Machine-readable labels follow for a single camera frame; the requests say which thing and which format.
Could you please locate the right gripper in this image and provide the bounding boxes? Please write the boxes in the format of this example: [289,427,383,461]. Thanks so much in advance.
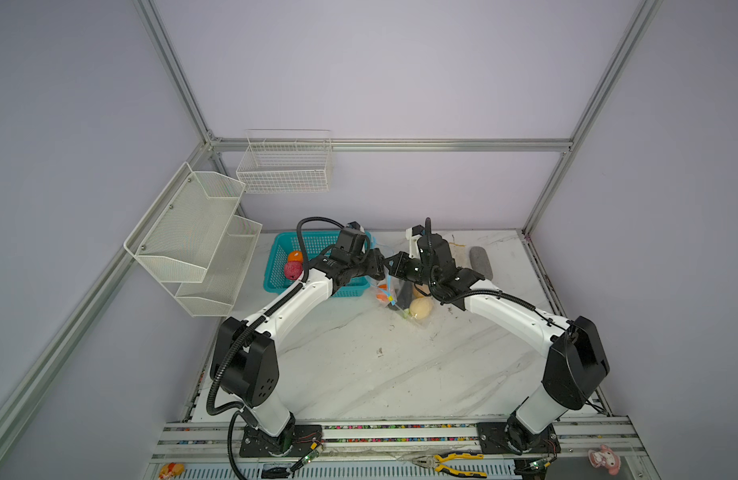
[381,252,436,288]

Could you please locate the clear zip bag blue zipper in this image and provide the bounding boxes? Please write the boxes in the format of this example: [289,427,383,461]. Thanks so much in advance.
[369,274,437,329]

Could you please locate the cream toy pear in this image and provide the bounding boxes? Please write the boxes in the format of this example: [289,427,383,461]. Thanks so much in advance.
[408,297,435,321]

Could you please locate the black toy eggplant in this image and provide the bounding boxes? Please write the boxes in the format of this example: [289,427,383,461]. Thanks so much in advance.
[396,281,414,312]

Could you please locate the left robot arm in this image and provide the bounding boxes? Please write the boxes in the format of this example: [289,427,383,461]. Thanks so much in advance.
[206,217,384,438]

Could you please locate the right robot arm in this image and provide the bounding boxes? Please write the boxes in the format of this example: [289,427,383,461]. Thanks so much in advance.
[385,222,610,452]

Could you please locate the pink toy fruit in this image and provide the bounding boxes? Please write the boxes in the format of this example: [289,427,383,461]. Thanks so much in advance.
[283,261,304,281]

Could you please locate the white work glove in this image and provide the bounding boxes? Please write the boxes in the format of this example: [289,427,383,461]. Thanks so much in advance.
[449,241,472,268]

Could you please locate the teal plastic basket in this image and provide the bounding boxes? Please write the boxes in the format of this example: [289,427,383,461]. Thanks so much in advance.
[263,230,370,298]

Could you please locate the grey oval stone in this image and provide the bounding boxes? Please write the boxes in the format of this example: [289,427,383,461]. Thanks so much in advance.
[469,246,494,280]

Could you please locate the white mesh shelf lower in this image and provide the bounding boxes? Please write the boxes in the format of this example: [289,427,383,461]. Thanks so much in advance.
[175,215,262,317]

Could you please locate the white mesh shelf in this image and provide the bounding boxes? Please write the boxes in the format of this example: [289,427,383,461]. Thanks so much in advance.
[175,215,262,317]
[123,163,245,283]

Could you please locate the white mesh shelf upper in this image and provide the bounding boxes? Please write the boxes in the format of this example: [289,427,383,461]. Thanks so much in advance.
[123,163,245,283]

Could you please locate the yellow toy figure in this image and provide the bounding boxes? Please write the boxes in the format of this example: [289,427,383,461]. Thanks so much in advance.
[157,463,185,480]

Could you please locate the pink toy figure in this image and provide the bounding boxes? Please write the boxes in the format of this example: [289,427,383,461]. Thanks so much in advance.
[588,445,622,476]

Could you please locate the white wire basket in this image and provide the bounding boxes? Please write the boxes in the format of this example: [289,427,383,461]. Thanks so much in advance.
[236,129,333,194]

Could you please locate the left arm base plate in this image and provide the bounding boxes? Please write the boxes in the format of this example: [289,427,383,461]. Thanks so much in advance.
[237,424,323,458]

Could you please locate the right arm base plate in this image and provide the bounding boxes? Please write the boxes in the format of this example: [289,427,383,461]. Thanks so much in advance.
[476,418,560,456]

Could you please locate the yellow handled pliers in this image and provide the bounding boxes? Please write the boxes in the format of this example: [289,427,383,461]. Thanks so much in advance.
[410,451,488,479]

